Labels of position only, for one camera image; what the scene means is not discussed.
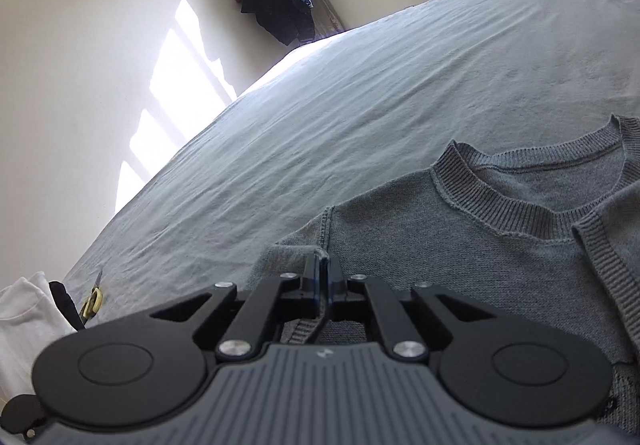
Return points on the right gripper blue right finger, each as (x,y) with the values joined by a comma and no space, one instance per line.
(335,288)

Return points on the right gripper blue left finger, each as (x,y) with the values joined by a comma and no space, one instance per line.
(310,287)

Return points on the grey knit sweater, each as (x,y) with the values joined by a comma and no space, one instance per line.
(550,233)

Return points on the white cloth on bed edge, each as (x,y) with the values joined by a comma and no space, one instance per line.
(29,322)

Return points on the grey bed sheet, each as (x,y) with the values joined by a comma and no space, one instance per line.
(348,113)

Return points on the yellow handled scissors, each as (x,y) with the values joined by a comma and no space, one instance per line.
(93,303)

